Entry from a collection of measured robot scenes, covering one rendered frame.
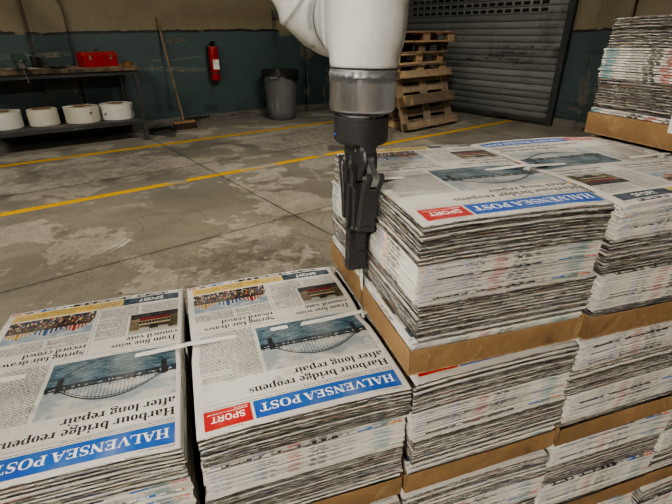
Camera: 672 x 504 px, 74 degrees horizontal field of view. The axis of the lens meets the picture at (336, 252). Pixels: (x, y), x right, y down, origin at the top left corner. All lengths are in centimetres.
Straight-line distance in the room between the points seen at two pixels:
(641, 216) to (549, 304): 17
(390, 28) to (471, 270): 31
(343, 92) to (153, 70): 680
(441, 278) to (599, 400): 44
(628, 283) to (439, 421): 34
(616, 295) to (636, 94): 45
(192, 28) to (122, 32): 98
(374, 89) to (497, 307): 33
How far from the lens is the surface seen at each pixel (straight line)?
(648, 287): 82
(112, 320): 83
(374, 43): 58
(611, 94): 111
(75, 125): 645
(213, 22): 769
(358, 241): 67
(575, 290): 73
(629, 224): 72
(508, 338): 69
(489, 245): 59
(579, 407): 90
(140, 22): 732
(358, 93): 59
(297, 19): 72
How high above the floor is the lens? 126
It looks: 26 degrees down
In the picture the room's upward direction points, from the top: straight up
